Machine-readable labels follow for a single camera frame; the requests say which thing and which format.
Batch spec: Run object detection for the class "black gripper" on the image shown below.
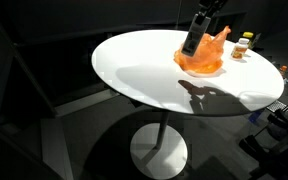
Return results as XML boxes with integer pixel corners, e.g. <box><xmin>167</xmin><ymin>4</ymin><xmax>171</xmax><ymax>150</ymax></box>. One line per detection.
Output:
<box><xmin>181</xmin><ymin>14</ymin><xmax>211</xmax><ymax>57</ymax></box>

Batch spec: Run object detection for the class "white-capped pill bottle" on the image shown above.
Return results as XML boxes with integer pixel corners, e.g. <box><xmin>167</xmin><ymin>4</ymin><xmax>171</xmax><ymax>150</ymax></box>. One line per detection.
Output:
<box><xmin>231</xmin><ymin>38</ymin><xmax>249</xmax><ymax>60</ymax></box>

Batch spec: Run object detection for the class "orange plastic bag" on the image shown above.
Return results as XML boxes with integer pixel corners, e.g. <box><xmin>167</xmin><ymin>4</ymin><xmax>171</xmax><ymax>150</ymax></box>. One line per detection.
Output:
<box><xmin>174</xmin><ymin>26</ymin><xmax>231</xmax><ymax>74</ymax></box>

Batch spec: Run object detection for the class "white round table base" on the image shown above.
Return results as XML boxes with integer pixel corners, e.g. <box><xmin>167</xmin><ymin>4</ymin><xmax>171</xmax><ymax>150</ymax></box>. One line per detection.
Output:
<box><xmin>130</xmin><ymin>112</ymin><xmax>188</xmax><ymax>180</ymax></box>

